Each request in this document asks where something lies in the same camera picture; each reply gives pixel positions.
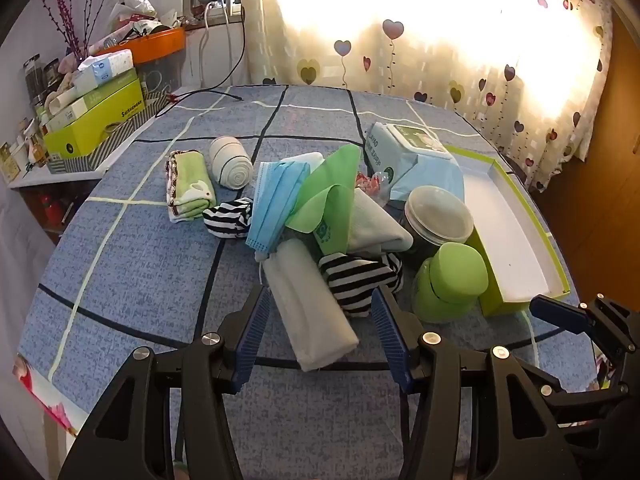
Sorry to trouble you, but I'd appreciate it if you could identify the black white striped sock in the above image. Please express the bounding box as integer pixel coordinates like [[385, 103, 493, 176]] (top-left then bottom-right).
[[317, 252, 405, 318], [202, 197, 255, 243]]

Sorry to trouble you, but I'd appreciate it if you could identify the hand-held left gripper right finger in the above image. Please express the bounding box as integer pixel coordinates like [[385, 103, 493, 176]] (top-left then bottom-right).
[[370, 287, 583, 480]]

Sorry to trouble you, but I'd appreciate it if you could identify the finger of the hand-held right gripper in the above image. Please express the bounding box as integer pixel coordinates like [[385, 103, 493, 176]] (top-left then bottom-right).
[[522, 360, 628, 426], [529, 295, 638, 361]]

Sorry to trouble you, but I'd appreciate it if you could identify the long white cloth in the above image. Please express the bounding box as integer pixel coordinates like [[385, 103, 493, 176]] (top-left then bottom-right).
[[260, 237, 360, 372]]

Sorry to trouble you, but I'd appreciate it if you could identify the green plastic bottle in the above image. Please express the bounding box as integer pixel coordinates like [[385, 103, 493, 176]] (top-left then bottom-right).
[[412, 242, 489, 324]]

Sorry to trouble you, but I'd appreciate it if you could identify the green cloth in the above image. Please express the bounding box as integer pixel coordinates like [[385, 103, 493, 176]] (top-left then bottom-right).
[[285, 144, 362, 257]]

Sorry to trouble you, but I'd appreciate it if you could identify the black cable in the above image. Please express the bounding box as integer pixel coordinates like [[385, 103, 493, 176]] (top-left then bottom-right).
[[152, 5, 248, 118]]

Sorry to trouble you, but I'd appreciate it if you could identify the blue white tissue pack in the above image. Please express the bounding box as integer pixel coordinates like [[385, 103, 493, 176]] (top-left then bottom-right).
[[75, 50, 136, 96]]

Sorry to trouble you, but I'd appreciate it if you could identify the white cable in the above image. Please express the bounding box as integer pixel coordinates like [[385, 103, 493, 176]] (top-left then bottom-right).
[[199, 2, 233, 88]]

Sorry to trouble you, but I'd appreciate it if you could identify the dried branch decoration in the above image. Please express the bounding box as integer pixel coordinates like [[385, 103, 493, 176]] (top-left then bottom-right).
[[42, 0, 116, 58]]

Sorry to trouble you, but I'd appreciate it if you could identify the beige striped sock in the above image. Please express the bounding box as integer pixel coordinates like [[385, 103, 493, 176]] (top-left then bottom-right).
[[208, 136, 254, 191]]

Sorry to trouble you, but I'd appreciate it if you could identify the row of small bottles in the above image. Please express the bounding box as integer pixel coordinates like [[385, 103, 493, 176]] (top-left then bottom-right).
[[0, 115, 48, 181]]

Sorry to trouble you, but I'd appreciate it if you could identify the white green carton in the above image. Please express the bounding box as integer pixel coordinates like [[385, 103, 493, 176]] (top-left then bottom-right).
[[47, 67, 141, 128]]

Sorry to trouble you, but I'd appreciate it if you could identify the orange plastic tray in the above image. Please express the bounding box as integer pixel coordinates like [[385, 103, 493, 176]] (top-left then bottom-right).
[[92, 27, 187, 66]]

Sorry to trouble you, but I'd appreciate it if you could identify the heart print curtain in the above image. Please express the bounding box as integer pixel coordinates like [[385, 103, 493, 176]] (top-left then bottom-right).
[[245, 0, 616, 193]]

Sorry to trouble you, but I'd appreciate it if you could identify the green rabbit towel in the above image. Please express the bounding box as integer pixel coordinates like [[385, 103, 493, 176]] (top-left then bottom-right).
[[166, 150, 217, 223]]

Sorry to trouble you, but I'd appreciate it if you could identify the white shelf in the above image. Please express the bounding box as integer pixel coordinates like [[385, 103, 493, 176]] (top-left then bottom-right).
[[7, 162, 108, 191]]

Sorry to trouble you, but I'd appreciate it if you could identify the dark glass jar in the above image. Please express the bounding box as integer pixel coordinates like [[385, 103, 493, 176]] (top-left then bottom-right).
[[22, 55, 46, 106]]

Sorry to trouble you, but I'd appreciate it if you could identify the grey knit cloth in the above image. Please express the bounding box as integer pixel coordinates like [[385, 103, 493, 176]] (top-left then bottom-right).
[[347, 190, 415, 253]]

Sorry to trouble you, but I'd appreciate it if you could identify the floral printed sheet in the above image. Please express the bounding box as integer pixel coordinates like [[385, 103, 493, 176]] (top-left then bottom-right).
[[15, 355, 86, 433]]

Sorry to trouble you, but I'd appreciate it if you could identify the striped cardboard box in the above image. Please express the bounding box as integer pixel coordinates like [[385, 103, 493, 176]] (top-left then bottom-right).
[[47, 91, 173, 176]]

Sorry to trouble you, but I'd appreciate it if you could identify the clear plastic jar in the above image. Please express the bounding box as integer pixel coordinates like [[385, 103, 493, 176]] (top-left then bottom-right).
[[400, 186, 475, 266]]

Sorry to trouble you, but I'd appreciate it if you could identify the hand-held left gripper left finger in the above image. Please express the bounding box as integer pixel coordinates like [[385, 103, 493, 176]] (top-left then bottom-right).
[[57, 285, 273, 480]]

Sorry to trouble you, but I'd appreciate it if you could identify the blue face mask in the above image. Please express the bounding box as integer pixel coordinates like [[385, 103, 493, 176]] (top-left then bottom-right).
[[245, 161, 312, 263]]

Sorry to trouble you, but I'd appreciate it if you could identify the lime green cardboard box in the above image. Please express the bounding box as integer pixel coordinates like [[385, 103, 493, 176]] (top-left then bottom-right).
[[42, 77, 146, 157]]

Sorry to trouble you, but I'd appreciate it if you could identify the blue checked bed sheet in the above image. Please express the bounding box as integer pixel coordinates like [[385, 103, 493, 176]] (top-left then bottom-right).
[[17, 85, 601, 480]]

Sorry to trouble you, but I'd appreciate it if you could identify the wet wipes pack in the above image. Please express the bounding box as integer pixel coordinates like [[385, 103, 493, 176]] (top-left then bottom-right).
[[364, 122, 466, 206]]

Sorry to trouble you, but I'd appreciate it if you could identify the green shallow box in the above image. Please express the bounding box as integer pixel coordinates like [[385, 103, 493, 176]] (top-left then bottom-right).
[[442, 145, 571, 317]]

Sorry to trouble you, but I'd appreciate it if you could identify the brown wooden cabinet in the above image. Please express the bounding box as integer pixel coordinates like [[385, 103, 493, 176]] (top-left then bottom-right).
[[530, 5, 640, 311]]

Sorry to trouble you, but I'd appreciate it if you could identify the red candy wrapper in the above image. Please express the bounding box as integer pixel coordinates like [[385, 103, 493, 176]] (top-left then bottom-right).
[[356, 171, 393, 206]]

